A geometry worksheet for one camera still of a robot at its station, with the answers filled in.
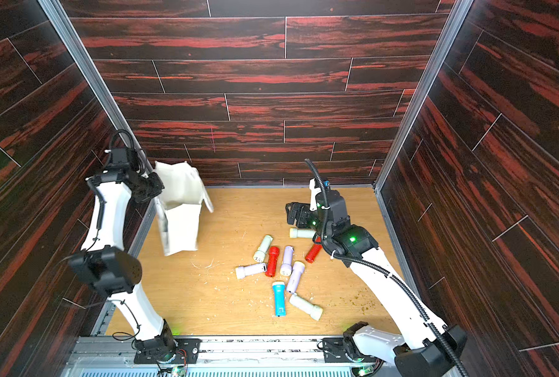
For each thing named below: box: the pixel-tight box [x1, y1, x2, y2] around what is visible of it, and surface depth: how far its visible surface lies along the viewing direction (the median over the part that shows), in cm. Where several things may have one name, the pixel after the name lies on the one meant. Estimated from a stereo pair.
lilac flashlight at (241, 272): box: [235, 262, 267, 280], surface depth 90 cm
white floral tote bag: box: [153, 161, 214, 257], surface depth 95 cm
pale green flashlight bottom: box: [288, 293, 324, 322], surface depth 82 cm
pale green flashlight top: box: [288, 226, 316, 239], surface depth 101 cm
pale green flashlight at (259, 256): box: [252, 234, 274, 264], surface depth 97 cm
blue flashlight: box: [272, 281, 287, 318], surface depth 86 cm
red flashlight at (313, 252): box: [304, 243, 323, 264], surface depth 95 cm
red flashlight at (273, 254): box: [265, 245, 281, 278], surface depth 93 cm
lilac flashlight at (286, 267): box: [279, 245, 295, 277], surface depth 92 cm
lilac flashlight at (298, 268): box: [286, 260, 306, 294], surface depth 90 cm
